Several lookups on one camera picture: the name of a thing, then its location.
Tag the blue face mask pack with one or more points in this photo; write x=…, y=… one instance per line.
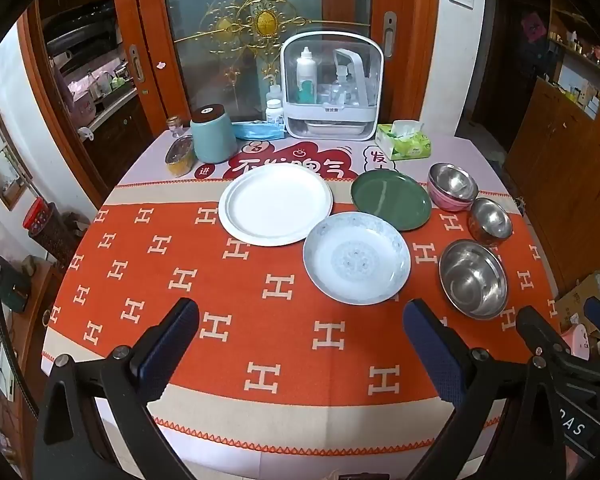
x=257, y=131

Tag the dark green bag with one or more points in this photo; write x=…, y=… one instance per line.
x=11, y=285

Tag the clear pump bottle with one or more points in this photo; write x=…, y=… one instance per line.
x=274, y=91

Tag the pink plastic object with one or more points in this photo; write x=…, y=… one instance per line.
x=577, y=342

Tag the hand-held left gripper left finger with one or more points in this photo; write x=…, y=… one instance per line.
x=172, y=345

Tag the round yellow tin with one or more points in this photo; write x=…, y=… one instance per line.
x=179, y=155

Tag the wooden side cabinet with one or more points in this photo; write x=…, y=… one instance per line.
x=35, y=325

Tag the wooden framed picture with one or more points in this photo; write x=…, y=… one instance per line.
x=0, y=160

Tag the glass door with gold ornament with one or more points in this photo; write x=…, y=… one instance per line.
x=220, y=35

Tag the teal canister with brown lid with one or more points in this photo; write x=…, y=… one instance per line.
x=212, y=135

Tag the dark basket with red lid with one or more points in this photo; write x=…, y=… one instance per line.
x=42, y=227

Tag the white squeeze bottle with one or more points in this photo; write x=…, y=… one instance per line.
x=305, y=72

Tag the blue patterned white plate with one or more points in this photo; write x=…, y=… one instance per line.
x=355, y=260

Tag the cardboard box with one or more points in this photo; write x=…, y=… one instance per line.
x=587, y=290

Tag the pink steel-lined bowl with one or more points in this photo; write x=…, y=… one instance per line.
x=450, y=205
x=452, y=180

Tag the orange patterned tablecloth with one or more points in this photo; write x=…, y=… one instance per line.
x=230, y=285

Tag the green tissue pack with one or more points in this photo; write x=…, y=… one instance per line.
x=402, y=145

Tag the small steel bowl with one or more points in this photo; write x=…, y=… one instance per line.
x=490, y=220

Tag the green plate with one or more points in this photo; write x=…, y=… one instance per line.
x=390, y=200

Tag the clear spray bottle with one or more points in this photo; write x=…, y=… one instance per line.
x=341, y=87

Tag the small glass jar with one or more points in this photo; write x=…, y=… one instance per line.
x=174, y=126

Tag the dark wooden door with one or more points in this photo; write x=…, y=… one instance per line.
x=510, y=60

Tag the white pill bottle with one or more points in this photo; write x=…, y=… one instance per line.
x=274, y=112

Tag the large steel bowl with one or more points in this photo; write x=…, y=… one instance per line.
x=472, y=280

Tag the wooden wall cabinet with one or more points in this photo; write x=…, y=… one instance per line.
x=565, y=160

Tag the large white plate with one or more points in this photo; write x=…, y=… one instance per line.
x=275, y=205

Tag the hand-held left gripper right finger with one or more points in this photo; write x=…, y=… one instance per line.
x=432, y=355

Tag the white clear storage organiser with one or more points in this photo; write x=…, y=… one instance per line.
x=332, y=125

